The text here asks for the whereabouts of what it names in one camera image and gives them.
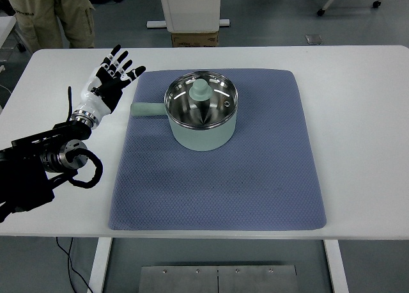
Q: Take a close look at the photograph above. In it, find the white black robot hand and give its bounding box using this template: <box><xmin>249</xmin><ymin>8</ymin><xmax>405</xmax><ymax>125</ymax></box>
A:
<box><xmin>70</xmin><ymin>44</ymin><xmax>146</xmax><ymax>129</ymax></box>

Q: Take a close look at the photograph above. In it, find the green pot with handle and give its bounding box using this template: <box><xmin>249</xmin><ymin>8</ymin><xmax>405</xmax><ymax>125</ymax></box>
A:
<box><xmin>130</xmin><ymin>95</ymin><xmax>238</xmax><ymax>152</ymax></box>

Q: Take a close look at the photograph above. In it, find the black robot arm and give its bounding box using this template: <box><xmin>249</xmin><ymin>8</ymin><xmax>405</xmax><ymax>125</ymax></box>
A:
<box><xmin>1</xmin><ymin>45</ymin><xmax>146</xmax><ymax>221</ymax></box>

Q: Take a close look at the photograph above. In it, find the glass lid with green knob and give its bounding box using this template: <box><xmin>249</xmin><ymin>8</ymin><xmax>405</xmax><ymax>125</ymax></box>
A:
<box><xmin>164</xmin><ymin>71</ymin><xmax>238</xmax><ymax>130</ymax></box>

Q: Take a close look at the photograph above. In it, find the person in beige trousers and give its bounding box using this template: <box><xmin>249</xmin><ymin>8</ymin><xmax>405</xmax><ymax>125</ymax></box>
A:
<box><xmin>9</xmin><ymin>0</ymin><xmax>95</xmax><ymax>52</ymax></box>

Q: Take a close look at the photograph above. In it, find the cardboard box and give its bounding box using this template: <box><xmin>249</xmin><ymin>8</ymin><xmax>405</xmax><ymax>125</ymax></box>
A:
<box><xmin>171</xmin><ymin>31</ymin><xmax>219</xmax><ymax>47</ymax></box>

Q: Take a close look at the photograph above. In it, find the white side table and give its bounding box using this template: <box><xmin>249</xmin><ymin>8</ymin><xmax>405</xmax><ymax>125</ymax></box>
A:
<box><xmin>1</xmin><ymin>16</ymin><xmax>17</xmax><ymax>50</ymax></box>

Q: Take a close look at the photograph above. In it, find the blue textured table mat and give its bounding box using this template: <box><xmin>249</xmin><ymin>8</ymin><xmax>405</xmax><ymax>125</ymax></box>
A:
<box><xmin>109</xmin><ymin>69</ymin><xmax>327</xmax><ymax>231</ymax></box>

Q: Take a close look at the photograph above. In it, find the metal floor socket plate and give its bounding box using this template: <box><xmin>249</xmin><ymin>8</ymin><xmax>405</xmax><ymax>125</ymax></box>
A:
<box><xmin>305</xmin><ymin>34</ymin><xmax>324</xmax><ymax>45</ymax></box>

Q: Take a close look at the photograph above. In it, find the black robot hand cable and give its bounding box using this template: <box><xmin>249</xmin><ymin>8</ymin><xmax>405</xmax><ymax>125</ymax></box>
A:
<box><xmin>65</xmin><ymin>86</ymin><xmax>73</xmax><ymax>122</ymax></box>

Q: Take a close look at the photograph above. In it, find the white pedestal cabinet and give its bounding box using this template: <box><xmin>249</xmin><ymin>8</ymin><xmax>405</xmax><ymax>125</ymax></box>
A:
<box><xmin>146</xmin><ymin>0</ymin><xmax>230</xmax><ymax>33</ymax></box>

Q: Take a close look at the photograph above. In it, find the black floor cable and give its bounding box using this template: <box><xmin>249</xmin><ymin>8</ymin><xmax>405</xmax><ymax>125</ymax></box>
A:
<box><xmin>56</xmin><ymin>236</ymin><xmax>94</xmax><ymax>293</ymax></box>

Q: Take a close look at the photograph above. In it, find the metal base plate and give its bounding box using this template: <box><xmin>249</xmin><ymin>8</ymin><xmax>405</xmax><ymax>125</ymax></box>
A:
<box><xmin>139</xmin><ymin>265</ymin><xmax>299</xmax><ymax>292</ymax></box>

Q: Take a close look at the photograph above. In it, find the white table legs frame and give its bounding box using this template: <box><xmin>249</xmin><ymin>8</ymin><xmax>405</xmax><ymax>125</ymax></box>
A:
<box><xmin>89</xmin><ymin>237</ymin><xmax>350</xmax><ymax>292</ymax></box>

